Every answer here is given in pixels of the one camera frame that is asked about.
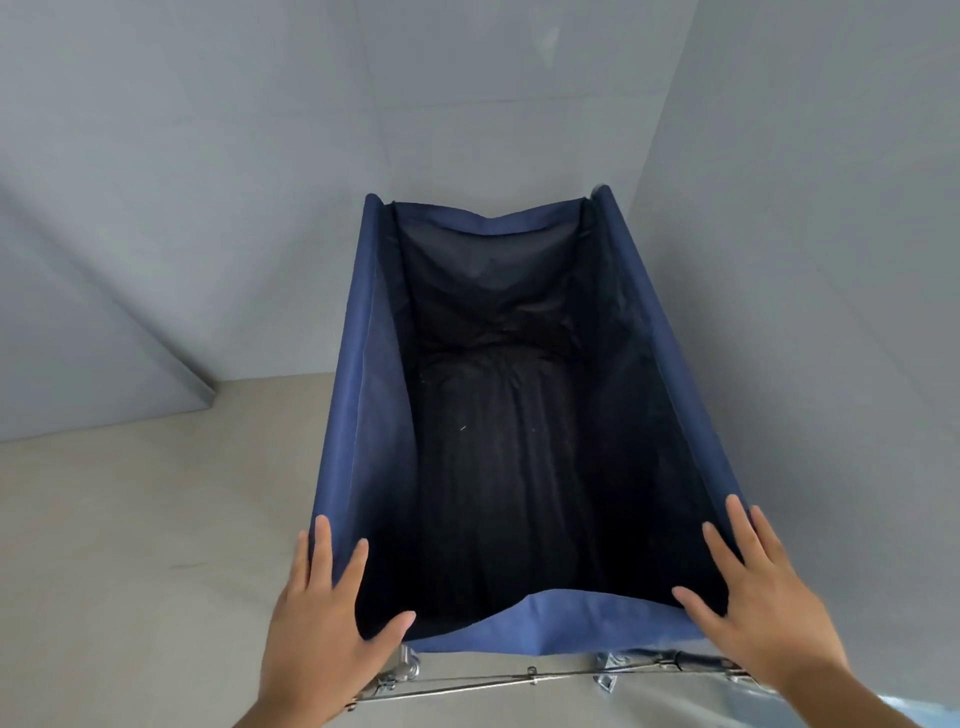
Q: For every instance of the person's left hand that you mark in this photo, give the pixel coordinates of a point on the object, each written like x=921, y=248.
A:
x=315, y=645

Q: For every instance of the person's right hand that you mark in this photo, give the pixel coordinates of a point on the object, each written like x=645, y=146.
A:
x=772, y=615

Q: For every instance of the person's left thumb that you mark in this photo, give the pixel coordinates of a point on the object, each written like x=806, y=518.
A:
x=388, y=631

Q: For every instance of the person's right thumb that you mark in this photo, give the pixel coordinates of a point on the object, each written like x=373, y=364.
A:
x=697, y=606

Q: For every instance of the person's right middle finger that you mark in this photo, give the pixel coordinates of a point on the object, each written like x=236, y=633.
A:
x=744, y=532

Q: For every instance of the person's left middle finger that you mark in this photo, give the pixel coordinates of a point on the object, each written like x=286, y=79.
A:
x=322, y=555

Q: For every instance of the blue fabric cart bag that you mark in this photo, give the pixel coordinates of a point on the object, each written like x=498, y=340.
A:
x=495, y=420

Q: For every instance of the person's left forearm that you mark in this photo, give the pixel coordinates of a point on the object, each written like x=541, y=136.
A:
x=281, y=718

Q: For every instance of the person's right forearm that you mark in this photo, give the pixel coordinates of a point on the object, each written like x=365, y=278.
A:
x=847, y=697

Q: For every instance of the light blue sleeve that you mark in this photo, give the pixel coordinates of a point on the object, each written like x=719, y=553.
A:
x=916, y=716

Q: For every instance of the metal cart frame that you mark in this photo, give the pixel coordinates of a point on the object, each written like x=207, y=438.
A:
x=480, y=681

